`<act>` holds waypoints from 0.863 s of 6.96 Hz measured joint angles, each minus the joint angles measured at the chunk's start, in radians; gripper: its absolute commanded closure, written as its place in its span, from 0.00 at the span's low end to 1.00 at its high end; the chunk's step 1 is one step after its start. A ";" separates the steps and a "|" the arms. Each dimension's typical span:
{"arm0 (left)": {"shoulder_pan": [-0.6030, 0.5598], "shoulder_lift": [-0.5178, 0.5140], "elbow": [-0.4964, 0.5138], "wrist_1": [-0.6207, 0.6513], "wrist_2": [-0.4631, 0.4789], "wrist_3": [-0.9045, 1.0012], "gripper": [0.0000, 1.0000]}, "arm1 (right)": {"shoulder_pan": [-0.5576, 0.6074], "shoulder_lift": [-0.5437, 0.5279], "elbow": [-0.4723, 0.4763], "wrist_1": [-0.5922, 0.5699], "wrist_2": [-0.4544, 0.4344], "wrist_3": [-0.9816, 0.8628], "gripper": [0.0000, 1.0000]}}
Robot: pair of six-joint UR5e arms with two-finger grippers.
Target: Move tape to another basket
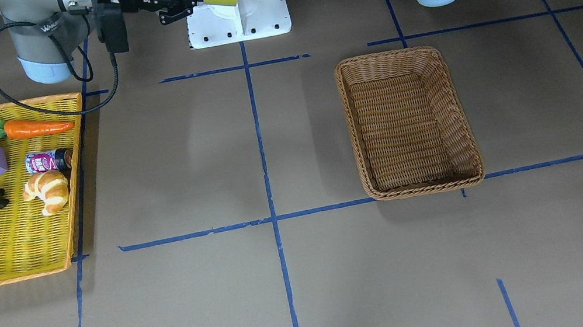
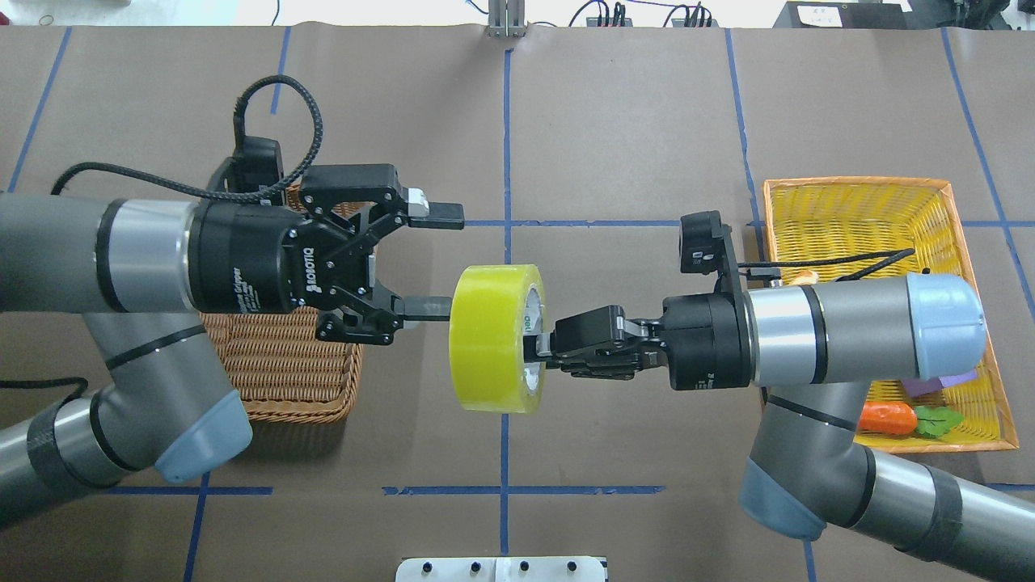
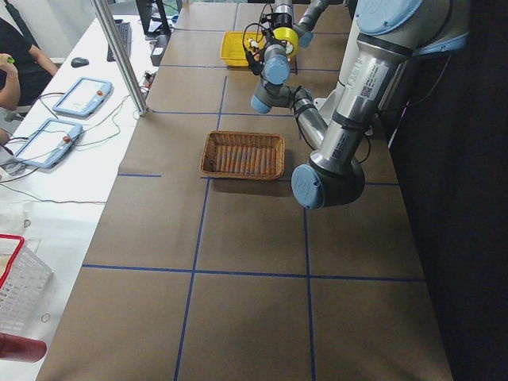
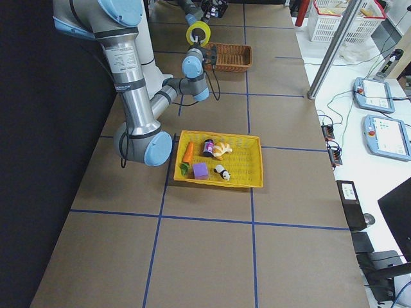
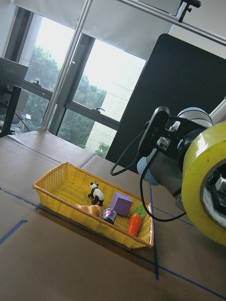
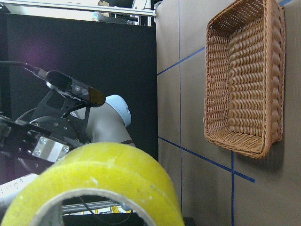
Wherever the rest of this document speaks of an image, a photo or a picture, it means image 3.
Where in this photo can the brown wicker basket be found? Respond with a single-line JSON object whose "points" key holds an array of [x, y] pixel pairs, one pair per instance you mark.
{"points": [[240, 155]]}

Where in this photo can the teach pendant tablet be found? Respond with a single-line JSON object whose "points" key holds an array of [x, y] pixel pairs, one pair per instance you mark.
{"points": [[49, 144], [83, 97]]}

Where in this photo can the black computer mouse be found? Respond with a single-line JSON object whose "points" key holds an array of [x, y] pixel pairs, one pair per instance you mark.
{"points": [[79, 62]]}

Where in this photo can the yellow tape roll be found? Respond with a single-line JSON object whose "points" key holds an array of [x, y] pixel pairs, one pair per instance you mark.
{"points": [[289, 39]]}

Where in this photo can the black monitor stand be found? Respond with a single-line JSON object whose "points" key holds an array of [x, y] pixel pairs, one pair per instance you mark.
{"points": [[153, 18]]}

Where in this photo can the aluminium frame post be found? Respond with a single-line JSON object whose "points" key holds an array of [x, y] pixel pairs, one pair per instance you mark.
{"points": [[107, 23]]}

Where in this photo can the seated person in black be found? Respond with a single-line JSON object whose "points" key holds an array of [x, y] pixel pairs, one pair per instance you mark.
{"points": [[25, 69]]}

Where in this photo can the black keyboard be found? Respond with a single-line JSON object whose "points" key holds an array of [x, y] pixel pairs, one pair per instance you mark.
{"points": [[125, 34]]}

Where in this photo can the lower teach pendant tablet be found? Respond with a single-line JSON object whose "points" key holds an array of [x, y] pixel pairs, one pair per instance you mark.
{"points": [[49, 144]]}

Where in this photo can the upper teach pendant tablet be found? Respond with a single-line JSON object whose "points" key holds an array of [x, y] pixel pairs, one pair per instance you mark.
{"points": [[83, 97]]}

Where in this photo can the red cylinder object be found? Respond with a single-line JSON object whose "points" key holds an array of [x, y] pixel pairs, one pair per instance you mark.
{"points": [[22, 349]]}

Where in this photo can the yellow woven basket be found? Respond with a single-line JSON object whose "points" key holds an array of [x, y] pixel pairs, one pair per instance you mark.
{"points": [[255, 51]]}

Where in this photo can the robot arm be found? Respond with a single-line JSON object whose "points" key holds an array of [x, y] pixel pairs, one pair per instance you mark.
{"points": [[383, 36], [283, 21]]}

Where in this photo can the white plastic crate red rim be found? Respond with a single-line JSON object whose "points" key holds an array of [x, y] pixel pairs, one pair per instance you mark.
{"points": [[23, 278]]}

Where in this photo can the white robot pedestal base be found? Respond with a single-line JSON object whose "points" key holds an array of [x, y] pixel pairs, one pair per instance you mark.
{"points": [[326, 106]]}

